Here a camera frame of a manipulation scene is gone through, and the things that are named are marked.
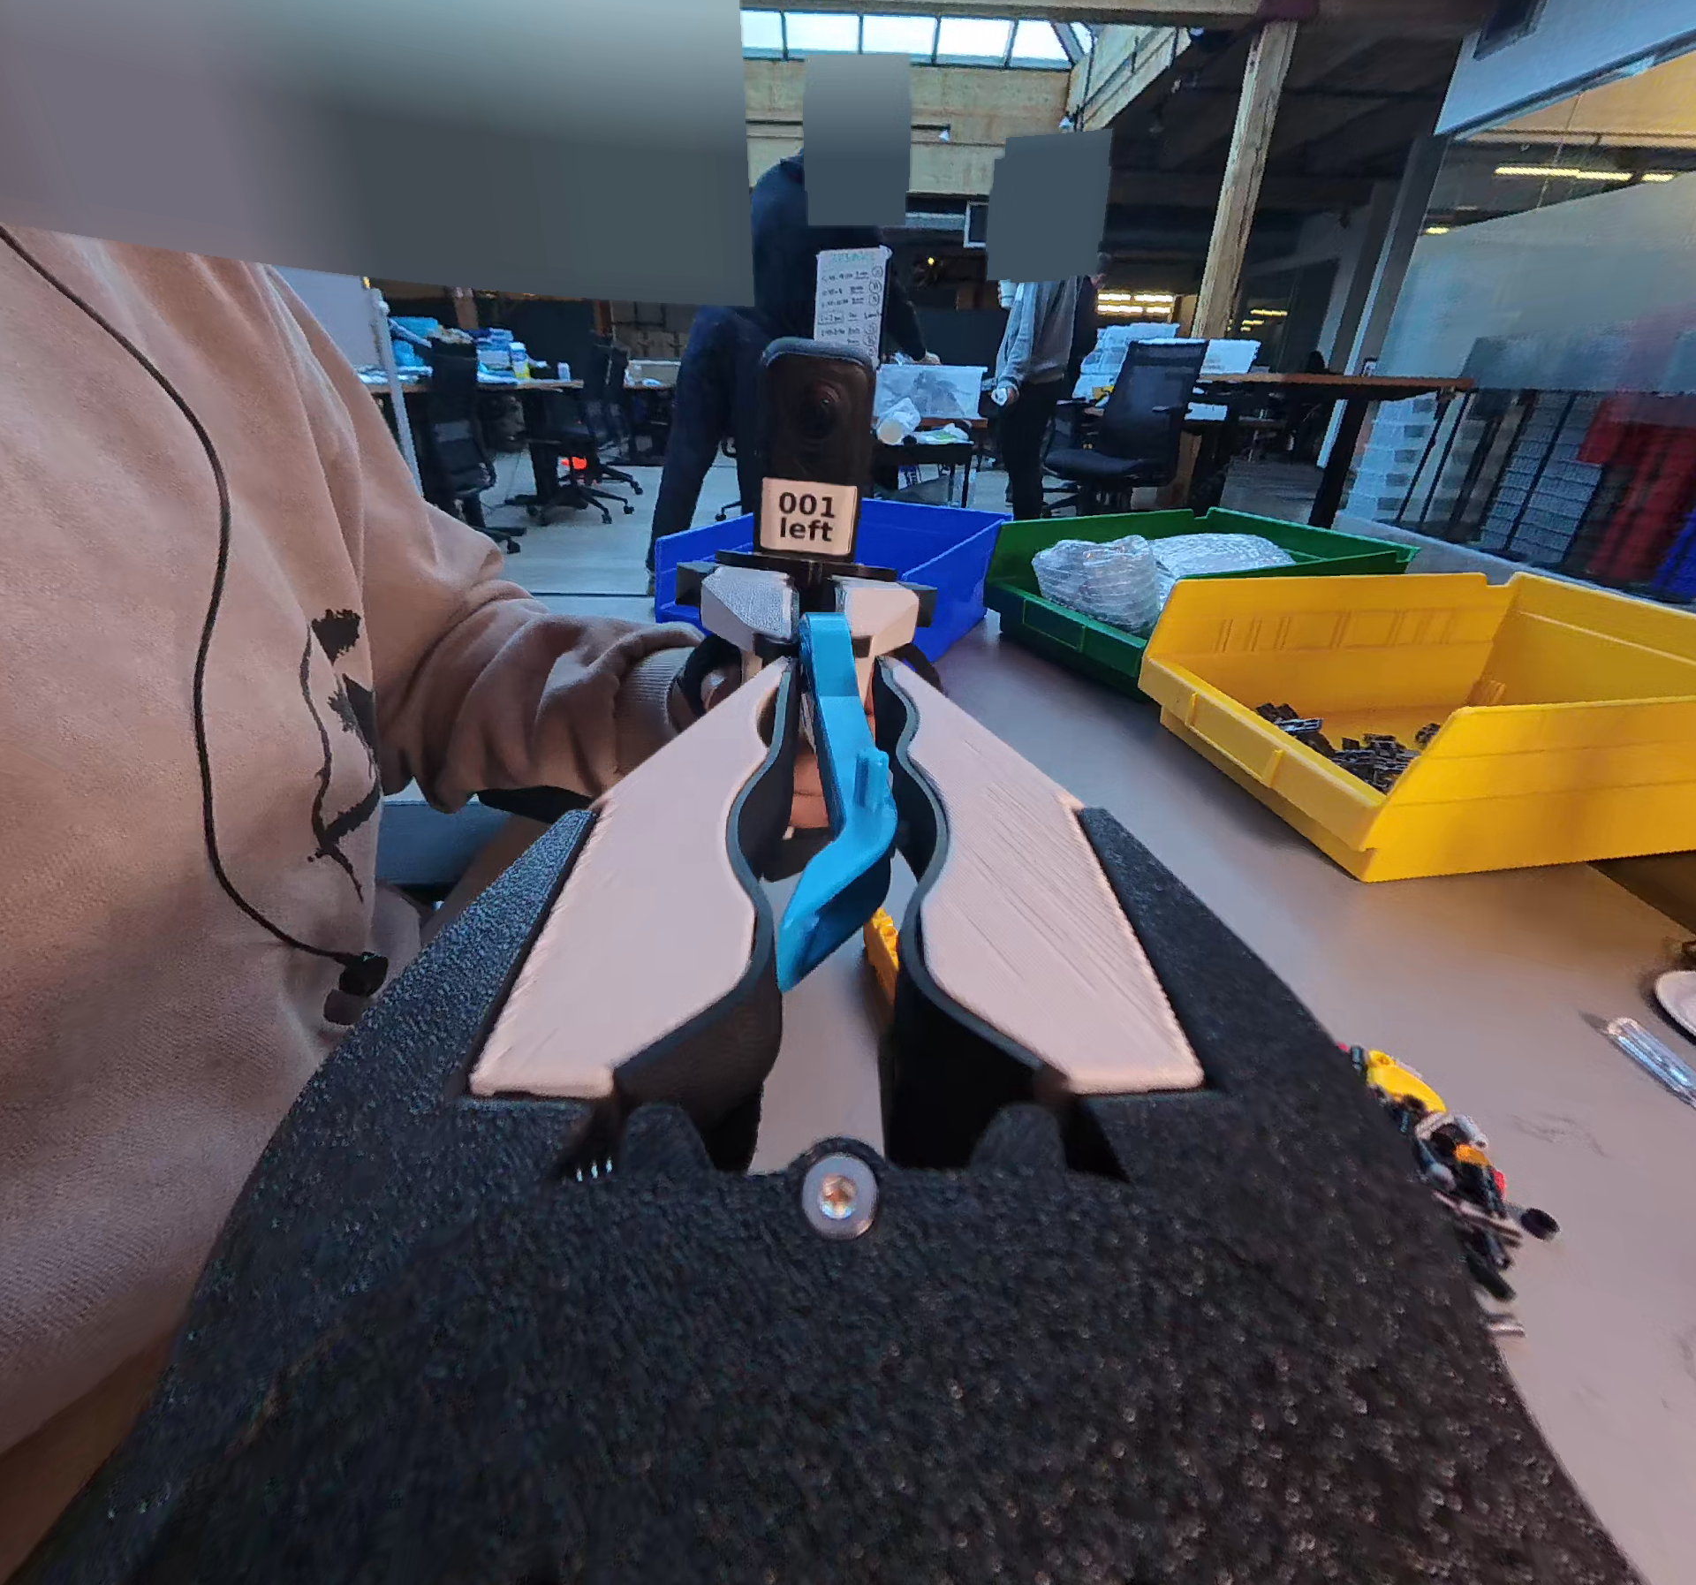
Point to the white metal pole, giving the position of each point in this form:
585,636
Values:
397,392

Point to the person's left forearm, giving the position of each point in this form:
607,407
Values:
557,684

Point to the flat bubble wrap bag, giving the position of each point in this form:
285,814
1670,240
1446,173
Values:
1225,550

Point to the black office chair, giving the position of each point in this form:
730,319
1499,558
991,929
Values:
590,448
1142,417
464,448

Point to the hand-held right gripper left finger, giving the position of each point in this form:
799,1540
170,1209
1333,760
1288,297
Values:
638,935

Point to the background work table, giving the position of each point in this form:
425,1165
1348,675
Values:
1337,383

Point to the white paper cup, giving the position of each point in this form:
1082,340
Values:
897,423

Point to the green plastic bin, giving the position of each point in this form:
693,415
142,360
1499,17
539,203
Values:
1057,642

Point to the clear plastic storage box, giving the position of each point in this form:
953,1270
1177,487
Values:
948,389

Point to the grey desk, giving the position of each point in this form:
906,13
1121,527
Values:
1328,988

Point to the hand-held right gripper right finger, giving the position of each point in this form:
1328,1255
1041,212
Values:
1046,935

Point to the cluttered background table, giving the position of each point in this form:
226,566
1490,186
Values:
504,364

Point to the pile of small connector pins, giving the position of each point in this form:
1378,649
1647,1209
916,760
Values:
1458,1159

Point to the handwritten sign on stand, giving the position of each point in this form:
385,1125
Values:
848,302

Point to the yellow plastic parts bin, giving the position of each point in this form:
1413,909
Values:
1522,817

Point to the crumpled clear plastic bag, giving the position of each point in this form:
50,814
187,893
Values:
1096,584

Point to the heap of black brick parts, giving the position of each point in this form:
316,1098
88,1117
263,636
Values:
1367,750

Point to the blue plastic bin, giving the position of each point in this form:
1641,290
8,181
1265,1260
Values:
954,550

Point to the yellow perforated brick beam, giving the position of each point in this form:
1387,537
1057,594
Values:
882,956

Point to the blue brick separator tool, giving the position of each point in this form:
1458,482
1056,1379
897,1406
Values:
840,817

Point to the wooden support post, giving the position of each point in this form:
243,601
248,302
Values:
1241,178

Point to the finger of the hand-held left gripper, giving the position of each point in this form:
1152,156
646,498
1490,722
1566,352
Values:
747,612
882,616

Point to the person's left hand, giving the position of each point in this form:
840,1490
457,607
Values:
809,799

